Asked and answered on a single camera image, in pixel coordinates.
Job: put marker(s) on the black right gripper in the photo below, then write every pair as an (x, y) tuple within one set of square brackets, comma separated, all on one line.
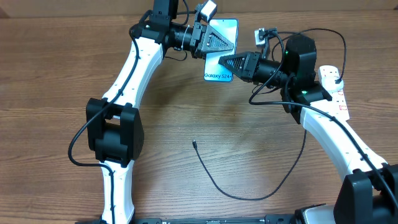
[(250, 61)]

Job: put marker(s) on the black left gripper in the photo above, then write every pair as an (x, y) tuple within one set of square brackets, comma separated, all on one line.
[(203, 34)]

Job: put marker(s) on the blue screen smartphone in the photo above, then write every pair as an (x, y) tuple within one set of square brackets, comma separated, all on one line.
[(214, 72)]

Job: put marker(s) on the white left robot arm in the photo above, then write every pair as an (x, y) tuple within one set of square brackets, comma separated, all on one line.
[(115, 131)]

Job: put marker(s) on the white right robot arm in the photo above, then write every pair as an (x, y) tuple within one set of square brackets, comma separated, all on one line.
[(369, 184)]

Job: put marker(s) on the white charger plug adapter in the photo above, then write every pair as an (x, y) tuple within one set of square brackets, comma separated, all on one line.
[(332, 84)]

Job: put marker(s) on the white power strip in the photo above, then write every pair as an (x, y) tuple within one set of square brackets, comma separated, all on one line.
[(339, 107)]

